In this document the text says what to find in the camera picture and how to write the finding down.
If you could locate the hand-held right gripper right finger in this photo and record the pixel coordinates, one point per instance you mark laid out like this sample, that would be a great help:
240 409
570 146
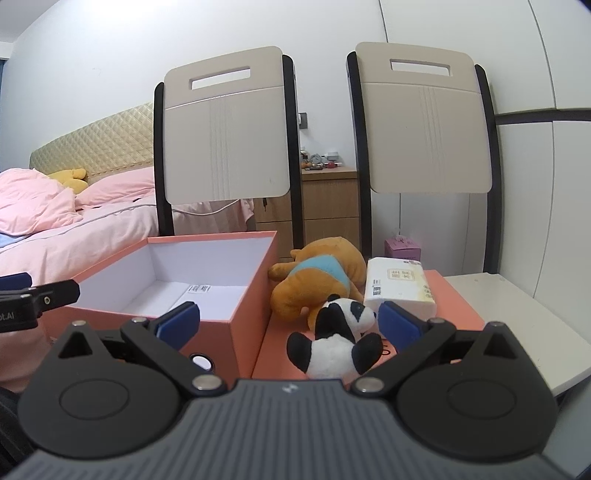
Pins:
398 325

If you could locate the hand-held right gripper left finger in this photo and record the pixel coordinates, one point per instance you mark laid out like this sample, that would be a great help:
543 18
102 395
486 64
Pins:
179 325

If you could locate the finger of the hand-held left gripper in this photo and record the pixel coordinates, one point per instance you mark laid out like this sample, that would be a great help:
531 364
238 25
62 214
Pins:
55 295
14 281

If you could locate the white tissue pack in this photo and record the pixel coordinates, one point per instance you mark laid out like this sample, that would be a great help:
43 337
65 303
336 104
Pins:
397 284

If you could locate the pink box lid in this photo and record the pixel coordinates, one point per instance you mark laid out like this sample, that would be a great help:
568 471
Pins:
455 300

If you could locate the pink cardboard box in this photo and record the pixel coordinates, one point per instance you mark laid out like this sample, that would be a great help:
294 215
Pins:
240 341

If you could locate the panda plush toy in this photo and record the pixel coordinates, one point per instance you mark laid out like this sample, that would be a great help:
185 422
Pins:
332 353

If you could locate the orange plush dog toy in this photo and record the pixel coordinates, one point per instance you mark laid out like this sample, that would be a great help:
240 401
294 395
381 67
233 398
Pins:
295 295

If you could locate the white desktop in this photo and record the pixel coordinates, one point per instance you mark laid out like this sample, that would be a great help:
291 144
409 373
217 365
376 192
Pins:
508 309

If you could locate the pink bed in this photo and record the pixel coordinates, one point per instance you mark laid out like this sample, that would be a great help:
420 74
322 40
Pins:
92 235

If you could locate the pink tissue box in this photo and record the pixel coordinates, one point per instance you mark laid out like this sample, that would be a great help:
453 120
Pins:
404 249

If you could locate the pink quilt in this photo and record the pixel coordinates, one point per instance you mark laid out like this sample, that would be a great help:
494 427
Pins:
32 203

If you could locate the yellow plush toy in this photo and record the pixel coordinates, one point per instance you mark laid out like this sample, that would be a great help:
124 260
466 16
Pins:
69 180

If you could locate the pink pillow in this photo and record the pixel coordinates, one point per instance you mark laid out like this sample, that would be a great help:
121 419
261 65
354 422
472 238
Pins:
120 189

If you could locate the wooden nightstand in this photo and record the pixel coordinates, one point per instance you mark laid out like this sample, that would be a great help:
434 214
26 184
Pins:
328 198

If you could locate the beige quilted headboard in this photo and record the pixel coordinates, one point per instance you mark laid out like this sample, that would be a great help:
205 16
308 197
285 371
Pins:
101 143

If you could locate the small white box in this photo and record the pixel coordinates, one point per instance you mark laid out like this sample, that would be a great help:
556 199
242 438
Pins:
333 156

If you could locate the grey small object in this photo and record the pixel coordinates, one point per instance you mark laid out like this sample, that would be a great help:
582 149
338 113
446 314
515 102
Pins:
317 161

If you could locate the beige slotted box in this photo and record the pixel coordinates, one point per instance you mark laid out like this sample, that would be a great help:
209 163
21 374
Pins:
425 138

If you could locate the wall socket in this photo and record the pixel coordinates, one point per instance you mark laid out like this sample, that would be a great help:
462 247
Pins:
302 120

